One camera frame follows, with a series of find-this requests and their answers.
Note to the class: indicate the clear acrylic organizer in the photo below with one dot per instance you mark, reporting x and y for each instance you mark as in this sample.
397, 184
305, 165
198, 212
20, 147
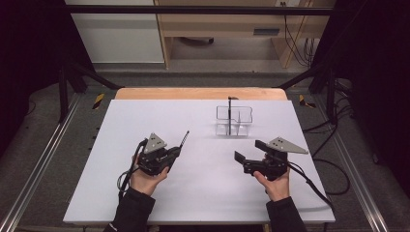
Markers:
240, 127

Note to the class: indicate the black metal stand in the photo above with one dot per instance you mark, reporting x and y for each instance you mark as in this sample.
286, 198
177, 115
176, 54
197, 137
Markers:
63, 93
330, 93

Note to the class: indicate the white board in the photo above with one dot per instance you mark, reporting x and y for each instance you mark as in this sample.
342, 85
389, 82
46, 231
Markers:
203, 193

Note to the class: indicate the thin black makeup brush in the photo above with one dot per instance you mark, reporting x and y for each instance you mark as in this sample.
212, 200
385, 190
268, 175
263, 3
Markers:
229, 116

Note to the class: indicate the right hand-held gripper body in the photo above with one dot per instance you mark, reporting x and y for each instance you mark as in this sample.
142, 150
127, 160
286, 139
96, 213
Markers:
275, 162

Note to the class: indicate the person's left hand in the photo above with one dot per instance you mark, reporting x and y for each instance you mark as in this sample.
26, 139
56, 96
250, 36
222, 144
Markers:
145, 183

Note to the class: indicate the white cabinet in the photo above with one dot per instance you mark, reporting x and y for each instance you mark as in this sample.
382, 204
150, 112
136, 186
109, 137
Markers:
119, 35

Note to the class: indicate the thin spiral-tipped makeup brush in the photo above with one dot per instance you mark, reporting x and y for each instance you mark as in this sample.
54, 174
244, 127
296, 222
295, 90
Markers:
185, 138

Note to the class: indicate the black curtain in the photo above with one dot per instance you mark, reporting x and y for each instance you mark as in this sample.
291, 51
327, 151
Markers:
29, 64
380, 80

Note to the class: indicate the yellow-black tape marker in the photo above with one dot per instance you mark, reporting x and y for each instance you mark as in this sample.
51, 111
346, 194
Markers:
304, 101
98, 101

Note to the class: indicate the light wooden desk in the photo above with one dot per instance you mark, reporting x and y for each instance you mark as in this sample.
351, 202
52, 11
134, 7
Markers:
222, 27

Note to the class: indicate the grey rectangular desk label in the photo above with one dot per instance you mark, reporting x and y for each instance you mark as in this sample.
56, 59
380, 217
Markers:
266, 32

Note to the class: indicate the black horizontal frame bar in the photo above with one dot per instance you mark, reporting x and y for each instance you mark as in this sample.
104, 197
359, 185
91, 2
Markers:
193, 10

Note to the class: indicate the wooden table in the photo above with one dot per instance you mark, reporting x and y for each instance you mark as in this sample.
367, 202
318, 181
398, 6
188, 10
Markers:
180, 93

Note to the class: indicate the aluminium rail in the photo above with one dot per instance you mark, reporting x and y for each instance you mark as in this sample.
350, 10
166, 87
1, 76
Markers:
38, 167
354, 174

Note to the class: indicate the person's right hand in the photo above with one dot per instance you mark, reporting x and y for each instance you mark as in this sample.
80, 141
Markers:
278, 188

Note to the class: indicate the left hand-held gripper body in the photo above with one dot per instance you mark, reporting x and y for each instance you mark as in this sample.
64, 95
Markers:
156, 158

